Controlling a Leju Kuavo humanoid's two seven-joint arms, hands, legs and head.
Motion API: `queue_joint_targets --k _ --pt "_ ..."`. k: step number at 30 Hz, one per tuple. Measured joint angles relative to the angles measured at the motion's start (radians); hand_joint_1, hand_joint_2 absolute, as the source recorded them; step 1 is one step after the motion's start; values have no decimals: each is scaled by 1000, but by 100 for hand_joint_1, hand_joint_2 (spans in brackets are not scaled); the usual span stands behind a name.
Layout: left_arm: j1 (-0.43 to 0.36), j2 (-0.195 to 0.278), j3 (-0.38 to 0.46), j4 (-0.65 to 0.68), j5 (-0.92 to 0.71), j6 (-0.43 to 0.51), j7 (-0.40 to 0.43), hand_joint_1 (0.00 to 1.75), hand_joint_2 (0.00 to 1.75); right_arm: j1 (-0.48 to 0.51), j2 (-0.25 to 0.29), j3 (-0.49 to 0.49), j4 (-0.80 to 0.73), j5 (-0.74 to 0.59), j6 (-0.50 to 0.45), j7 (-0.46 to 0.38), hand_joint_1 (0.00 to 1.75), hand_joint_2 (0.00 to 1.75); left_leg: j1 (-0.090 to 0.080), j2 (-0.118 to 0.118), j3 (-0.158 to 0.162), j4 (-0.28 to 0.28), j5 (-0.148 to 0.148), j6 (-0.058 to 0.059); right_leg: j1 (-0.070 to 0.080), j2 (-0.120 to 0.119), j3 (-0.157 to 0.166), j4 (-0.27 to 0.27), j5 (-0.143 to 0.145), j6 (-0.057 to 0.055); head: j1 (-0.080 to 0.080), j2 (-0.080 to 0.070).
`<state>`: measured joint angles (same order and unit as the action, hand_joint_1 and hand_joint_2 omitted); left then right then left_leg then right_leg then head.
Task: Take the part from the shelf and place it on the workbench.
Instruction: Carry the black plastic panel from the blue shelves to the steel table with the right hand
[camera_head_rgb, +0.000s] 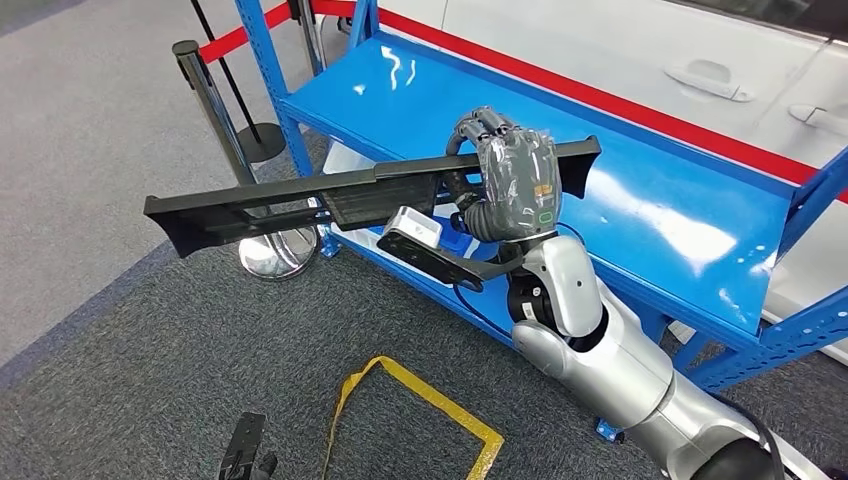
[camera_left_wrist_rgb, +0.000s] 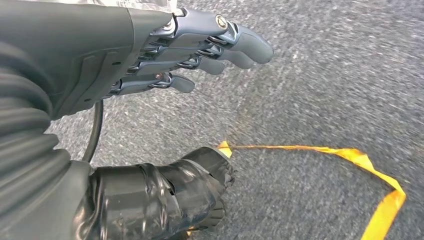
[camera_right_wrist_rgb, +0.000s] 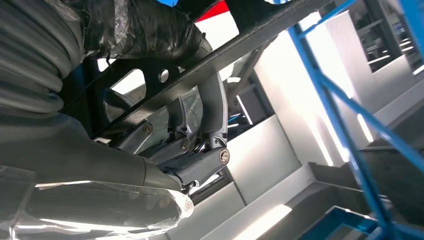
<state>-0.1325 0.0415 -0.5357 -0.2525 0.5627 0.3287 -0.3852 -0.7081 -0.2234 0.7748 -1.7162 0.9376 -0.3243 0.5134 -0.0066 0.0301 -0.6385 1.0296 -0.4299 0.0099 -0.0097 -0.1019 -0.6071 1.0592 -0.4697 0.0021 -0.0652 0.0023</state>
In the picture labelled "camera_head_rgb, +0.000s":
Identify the short red barrier belt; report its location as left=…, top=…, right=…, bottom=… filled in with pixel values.
left=198, top=1, right=294, bottom=66

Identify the long red barrier belt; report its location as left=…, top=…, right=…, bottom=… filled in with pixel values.
left=311, top=0, right=848, bottom=205

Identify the white car door handle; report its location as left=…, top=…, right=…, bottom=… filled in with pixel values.
left=664, top=59, right=757, bottom=103
left=788, top=103, right=848, bottom=138

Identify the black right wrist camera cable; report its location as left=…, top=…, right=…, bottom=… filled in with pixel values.
left=452, top=281, right=517, bottom=339

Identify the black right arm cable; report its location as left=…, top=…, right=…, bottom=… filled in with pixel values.
left=712, top=390, right=790, bottom=480

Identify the black stanchion with round base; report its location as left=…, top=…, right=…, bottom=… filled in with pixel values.
left=189, top=0, right=287, bottom=164

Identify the clear white plastic bin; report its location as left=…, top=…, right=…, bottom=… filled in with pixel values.
left=322, top=140, right=378, bottom=179

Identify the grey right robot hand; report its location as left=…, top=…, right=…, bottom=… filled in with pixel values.
left=440, top=105, right=564, bottom=243

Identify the yellow floor tape square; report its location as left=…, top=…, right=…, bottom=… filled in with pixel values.
left=322, top=355, right=506, bottom=480

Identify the blue metal shelf rack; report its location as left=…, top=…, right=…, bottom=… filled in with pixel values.
left=233, top=0, right=848, bottom=445

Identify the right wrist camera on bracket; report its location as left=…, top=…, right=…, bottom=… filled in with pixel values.
left=376, top=205, right=531, bottom=294

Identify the black plastic car part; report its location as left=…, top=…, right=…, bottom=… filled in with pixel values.
left=143, top=135, right=603, bottom=260

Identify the white car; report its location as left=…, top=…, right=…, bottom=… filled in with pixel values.
left=317, top=0, right=848, bottom=366

